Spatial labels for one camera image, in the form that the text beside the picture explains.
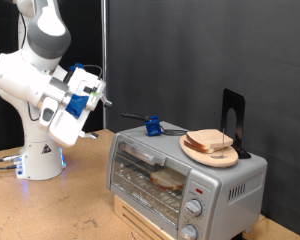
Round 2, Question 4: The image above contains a spatula with blue grip block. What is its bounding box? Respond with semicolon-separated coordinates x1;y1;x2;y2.
121;112;190;138

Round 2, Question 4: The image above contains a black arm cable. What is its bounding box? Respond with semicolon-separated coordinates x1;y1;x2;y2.
19;13;105;123

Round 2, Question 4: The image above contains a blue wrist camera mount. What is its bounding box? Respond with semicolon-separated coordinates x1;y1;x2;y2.
65;84;100;120

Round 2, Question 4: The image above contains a black metal bookend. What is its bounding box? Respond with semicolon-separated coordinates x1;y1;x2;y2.
220;88;252;160

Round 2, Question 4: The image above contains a thin metal pin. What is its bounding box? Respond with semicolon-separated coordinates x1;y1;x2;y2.
221;128;226;158

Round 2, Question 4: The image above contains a thin white bread slice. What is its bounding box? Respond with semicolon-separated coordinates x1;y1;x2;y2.
183;139;216;155
185;129;235;150

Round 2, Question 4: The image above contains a vertical metal pole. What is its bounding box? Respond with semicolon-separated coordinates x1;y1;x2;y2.
101;0;109;130

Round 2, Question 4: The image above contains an oven wire rack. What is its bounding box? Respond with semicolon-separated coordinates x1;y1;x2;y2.
113;162;188;216

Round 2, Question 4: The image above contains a silver toaster oven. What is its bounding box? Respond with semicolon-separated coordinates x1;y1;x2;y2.
106;120;268;240

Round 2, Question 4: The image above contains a thick white bread slice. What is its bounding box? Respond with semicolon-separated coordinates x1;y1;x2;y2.
149;169;186;192

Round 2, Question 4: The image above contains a round wooden board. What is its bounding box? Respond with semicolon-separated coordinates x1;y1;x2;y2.
179;134;240;169

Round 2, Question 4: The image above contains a silver oven knob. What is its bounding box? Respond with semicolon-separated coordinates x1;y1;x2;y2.
179;224;199;240
184;198;204;218

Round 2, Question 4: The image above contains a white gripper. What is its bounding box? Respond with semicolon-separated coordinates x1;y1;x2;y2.
48;67;113;149

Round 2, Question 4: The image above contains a blue gripper cable clip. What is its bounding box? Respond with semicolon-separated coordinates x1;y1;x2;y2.
68;62;86;72

